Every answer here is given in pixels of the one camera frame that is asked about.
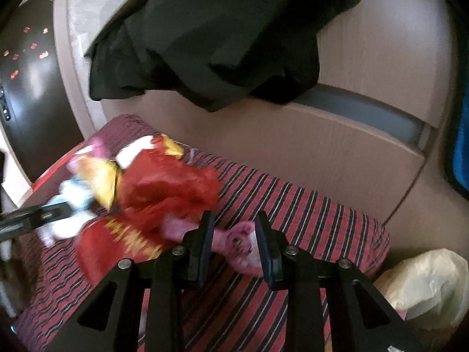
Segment dark fridge door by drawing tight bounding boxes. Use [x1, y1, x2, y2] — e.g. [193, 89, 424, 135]
[1, 0, 84, 182]

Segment white blue wrapper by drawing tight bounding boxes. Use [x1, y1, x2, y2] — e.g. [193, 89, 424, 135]
[36, 177, 96, 248]

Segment black hanging cloth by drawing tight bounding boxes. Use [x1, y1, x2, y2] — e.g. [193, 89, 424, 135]
[87, 0, 360, 112]

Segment yellowish plastic bin liner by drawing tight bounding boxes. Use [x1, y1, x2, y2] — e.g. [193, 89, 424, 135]
[374, 249, 468, 331]

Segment blue microfiber towel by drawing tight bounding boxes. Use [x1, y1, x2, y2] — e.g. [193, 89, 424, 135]
[452, 88, 469, 191]

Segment red plaid tablecloth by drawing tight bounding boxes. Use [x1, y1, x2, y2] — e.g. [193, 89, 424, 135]
[14, 114, 392, 352]

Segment pink plastic spoon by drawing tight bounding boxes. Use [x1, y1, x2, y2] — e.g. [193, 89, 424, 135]
[161, 217, 263, 277]

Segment colourful snack wrapper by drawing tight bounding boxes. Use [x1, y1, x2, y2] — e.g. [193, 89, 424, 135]
[68, 134, 183, 211]

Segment red plastic bag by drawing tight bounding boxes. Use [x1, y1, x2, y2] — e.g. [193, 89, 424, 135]
[117, 149, 222, 249]

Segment red herbal tea can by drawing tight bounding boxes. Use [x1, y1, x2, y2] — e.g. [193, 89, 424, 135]
[76, 215, 173, 286]

